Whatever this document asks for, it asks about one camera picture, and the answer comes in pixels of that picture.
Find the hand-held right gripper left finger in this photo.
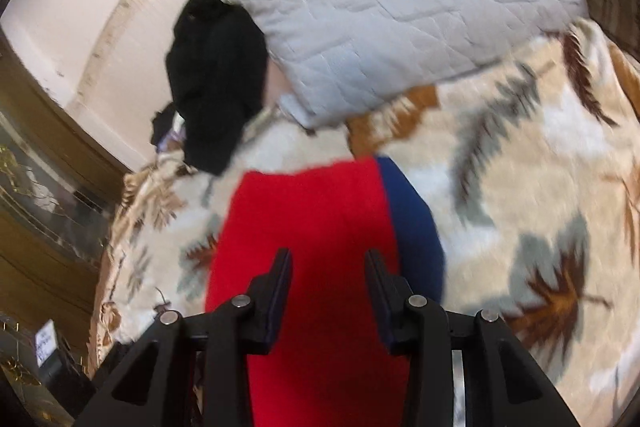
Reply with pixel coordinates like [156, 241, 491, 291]
[75, 248, 294, 427]

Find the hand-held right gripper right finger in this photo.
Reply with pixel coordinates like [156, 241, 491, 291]
[364, 249, 581, 427]

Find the red and blue sweater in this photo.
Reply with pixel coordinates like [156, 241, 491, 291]
[204, 156, 447, 427]

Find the leaf print blanket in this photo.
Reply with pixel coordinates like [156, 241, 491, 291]
[87, 19, 640, 427]

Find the small black cloth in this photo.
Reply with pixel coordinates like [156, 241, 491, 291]
[151, 103, 177, 145]

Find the white paper label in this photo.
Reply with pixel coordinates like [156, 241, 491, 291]
[35, 321, 59, 365]

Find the large black garment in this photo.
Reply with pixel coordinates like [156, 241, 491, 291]
[166, 0, 271, 178]

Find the wooden glass panel door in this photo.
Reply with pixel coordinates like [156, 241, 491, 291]
[0, 32, 136, 427]

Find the grey quilted pillow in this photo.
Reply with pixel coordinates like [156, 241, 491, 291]
[217, 0, 591, 130]

